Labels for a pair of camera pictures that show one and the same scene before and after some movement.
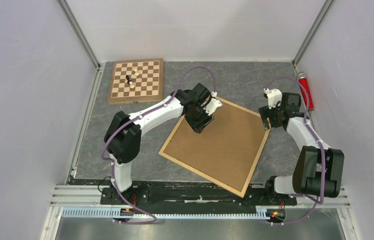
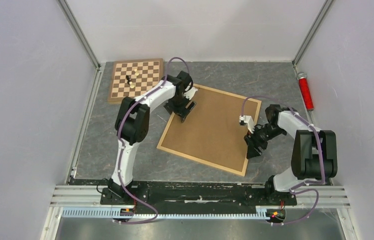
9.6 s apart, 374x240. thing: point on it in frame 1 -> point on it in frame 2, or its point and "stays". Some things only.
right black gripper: (265, 112) -> (253, 150)
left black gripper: (198, 126) -> (183, 112)
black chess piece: (128, 78) stays
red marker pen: (302, 77) stays
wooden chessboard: (137, 81) stays
